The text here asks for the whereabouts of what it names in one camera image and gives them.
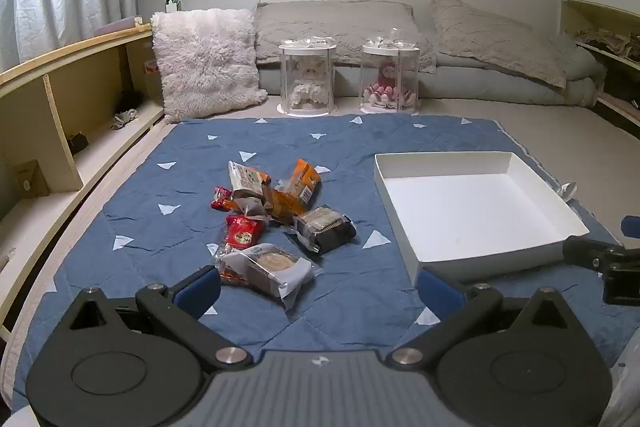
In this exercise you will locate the pink dressed doll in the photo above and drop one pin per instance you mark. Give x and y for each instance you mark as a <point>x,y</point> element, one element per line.
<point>387,87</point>

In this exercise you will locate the dark brownie clear packet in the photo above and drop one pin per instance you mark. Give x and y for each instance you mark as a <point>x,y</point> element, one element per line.
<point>325,229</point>

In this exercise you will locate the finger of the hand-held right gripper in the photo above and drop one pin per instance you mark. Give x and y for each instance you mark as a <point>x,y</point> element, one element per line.
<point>590,253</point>
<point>632,227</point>

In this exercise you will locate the blue quilted blanket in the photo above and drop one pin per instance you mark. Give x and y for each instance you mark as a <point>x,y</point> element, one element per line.
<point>150,217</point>

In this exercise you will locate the pile of clothes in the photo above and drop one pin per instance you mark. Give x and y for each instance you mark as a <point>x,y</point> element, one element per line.
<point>605,42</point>

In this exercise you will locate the white pink-print snack packet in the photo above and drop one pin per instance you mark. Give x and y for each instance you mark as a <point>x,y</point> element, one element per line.
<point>247,177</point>

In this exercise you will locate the round cookie clear packet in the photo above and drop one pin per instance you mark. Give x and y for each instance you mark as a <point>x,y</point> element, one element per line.
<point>272,269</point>

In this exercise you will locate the red cookie packet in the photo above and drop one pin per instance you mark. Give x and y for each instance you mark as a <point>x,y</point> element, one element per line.
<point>243,233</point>

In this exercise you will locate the fluffy white pillow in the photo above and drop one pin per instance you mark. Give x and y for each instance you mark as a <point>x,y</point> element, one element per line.
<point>207,62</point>

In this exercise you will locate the grey folded duvet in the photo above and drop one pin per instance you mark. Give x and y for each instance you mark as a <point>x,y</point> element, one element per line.
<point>500,89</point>

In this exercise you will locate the small black object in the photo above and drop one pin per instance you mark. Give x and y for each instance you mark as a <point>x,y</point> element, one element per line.
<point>77,143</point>

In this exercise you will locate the white charger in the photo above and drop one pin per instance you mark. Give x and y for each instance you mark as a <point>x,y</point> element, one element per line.
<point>173,7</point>

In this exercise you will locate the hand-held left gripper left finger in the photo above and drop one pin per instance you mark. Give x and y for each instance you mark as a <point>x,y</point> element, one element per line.
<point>200,291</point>

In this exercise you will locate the clear cylindrical display case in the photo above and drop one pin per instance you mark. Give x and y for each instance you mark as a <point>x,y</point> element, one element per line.
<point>389,77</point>
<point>306,77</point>

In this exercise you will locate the large orange snack packet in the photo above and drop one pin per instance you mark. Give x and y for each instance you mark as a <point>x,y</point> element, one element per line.
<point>303,179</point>

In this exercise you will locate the curved wooden shelf unit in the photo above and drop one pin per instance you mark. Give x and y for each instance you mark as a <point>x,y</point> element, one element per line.
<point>60,107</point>

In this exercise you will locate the crumpled clear wrapper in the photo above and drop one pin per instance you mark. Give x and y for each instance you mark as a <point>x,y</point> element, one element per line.
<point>568,191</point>

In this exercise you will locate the grey textured pillow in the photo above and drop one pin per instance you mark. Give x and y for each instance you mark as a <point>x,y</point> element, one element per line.
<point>335,27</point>
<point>490,37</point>

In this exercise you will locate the pink book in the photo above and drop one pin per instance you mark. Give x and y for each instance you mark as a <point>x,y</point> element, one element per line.
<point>116,26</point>

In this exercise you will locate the grey curtain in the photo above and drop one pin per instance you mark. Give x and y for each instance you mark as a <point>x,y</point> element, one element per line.
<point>60,2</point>

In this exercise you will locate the white dressed doll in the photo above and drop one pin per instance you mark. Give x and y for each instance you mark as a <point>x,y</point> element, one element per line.
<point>307,84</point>

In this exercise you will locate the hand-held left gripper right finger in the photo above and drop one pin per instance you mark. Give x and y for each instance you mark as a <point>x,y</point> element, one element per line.
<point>440,293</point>

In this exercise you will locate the small red candy packet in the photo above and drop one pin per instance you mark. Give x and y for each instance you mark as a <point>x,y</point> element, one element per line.
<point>221,199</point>

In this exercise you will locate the brown cardboard piece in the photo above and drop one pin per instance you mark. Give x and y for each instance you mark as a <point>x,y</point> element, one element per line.
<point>31,179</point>

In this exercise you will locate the white cardboard box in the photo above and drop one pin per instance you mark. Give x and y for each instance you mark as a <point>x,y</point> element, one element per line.
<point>470,217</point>

